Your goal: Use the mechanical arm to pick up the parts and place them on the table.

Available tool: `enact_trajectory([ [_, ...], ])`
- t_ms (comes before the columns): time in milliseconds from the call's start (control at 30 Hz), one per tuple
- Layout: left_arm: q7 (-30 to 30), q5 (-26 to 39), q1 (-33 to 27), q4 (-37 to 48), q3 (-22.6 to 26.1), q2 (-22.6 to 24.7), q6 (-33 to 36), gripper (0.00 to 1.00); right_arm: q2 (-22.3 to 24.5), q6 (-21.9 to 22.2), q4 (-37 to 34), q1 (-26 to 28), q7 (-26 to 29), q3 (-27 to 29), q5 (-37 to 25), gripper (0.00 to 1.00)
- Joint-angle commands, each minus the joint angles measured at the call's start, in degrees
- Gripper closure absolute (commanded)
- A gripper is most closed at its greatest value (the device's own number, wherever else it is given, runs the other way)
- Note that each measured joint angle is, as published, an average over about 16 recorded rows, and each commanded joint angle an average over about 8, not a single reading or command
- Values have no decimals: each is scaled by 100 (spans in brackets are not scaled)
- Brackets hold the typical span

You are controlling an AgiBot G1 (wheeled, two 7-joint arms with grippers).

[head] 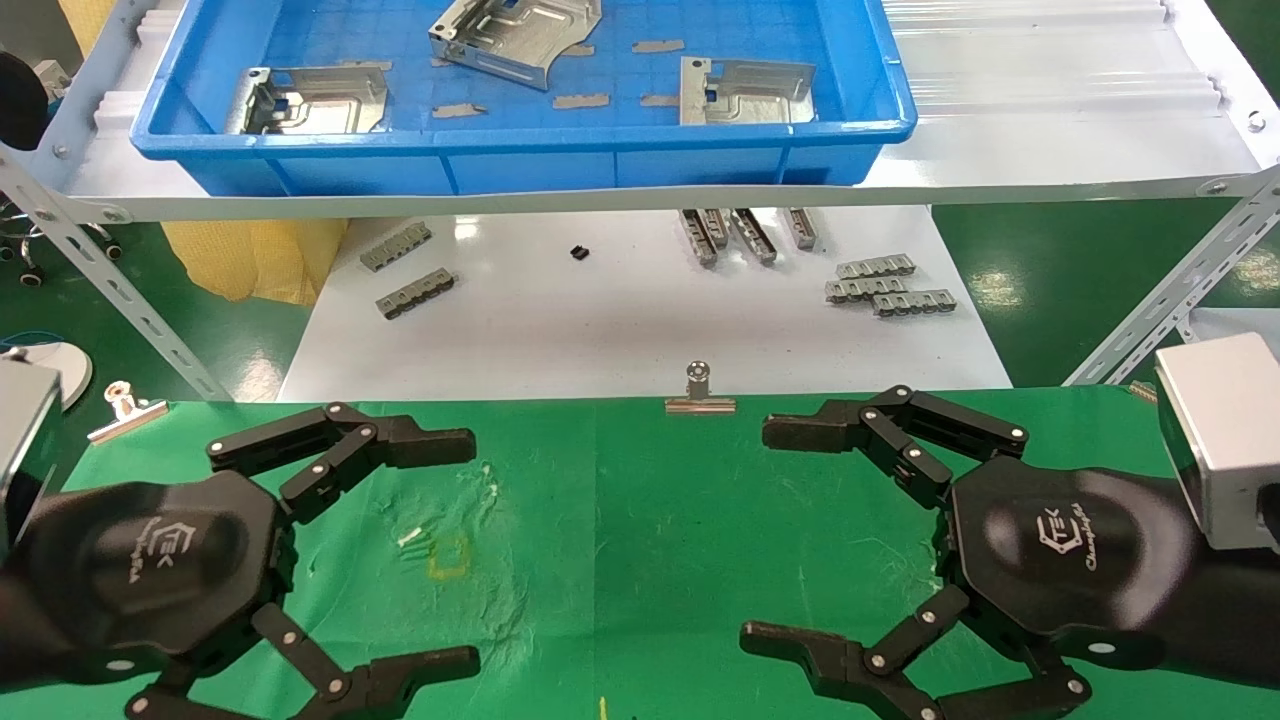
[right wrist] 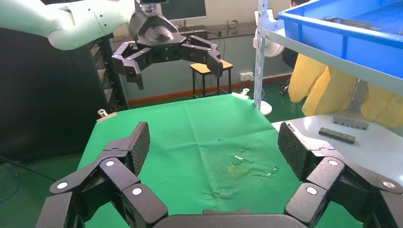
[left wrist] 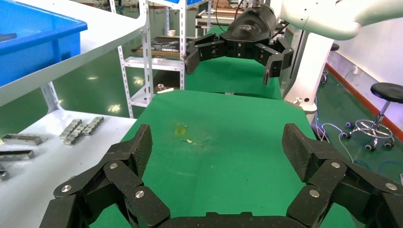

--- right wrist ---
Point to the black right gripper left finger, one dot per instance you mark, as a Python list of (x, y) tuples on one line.
[(126, 176)]

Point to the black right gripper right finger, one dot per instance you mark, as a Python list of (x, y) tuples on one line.
[(327, 176)]

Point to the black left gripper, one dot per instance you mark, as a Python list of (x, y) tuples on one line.
[(157, 34)]

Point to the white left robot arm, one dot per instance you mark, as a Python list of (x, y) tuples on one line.
[(63, 22)]

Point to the wooden stool black legs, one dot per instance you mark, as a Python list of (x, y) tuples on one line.
[(201, 67)]

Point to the black box device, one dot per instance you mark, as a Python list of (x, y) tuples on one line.
[(195, 31)]

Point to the gray slotted metal bar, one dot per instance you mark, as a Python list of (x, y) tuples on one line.
[(351, 123), (337, 136)]

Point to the black computer monitor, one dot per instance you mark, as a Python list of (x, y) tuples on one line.
[(182, 9)]

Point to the black desk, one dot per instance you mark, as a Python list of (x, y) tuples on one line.
[(239, 31)]

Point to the green table cloth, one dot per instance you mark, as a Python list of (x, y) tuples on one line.
[(195, 132)]

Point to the white metal shelf rack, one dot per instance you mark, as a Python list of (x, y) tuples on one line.
[(259, 63)]

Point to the yellow mesh bag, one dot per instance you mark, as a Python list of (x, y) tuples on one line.
[(314, 81)]

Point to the white round base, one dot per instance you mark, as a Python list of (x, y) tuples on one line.
[(274, 48)]

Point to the blue plastic bin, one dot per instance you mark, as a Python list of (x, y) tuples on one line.
[(362, 53)]

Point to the stamped metal plate part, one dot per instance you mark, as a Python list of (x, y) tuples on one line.
[(352, 22)]

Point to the white wall socket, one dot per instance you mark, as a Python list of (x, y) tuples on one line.
[(246, 76)]

